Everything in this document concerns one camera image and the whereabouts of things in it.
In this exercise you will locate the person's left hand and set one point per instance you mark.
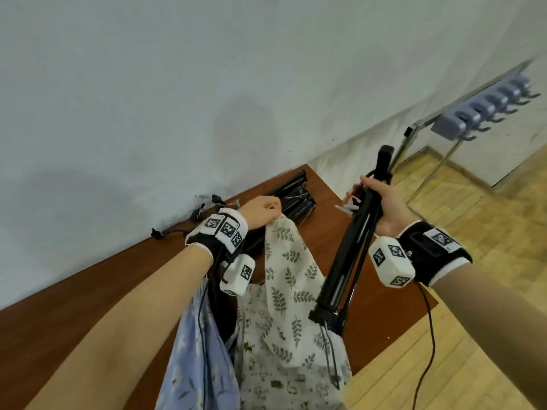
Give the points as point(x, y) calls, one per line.
point(258, 213)

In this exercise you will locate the person's right hand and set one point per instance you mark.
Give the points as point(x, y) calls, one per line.
point(393, 207)

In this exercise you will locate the pile of black tripods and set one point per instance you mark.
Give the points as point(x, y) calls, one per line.
point(295, 200)

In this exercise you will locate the metal clothes rack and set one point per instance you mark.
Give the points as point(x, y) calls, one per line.
point(406, 140)

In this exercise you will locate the leaf print bag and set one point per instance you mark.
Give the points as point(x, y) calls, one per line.
point(290, 294)

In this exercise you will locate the cat print fabric bag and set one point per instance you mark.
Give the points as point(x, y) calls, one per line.
point(273, 380)

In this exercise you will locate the blue fabric bag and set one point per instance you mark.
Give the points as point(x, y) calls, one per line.
point(192, 371)

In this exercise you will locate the person's right forearm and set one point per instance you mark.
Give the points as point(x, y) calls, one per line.
point(500, 320)

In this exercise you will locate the person's left forearm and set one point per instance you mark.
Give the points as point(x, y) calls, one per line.
point(107, 337)

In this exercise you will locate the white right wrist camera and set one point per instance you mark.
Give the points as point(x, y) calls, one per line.
point(391, 262)

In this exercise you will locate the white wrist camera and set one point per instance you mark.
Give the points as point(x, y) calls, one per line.
point(237, 275)
point(391, 262)

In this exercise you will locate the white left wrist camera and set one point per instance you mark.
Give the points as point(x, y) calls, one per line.
point(237, 275)

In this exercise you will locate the purple hook rail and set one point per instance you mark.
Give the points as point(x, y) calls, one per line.
point(448, 125)

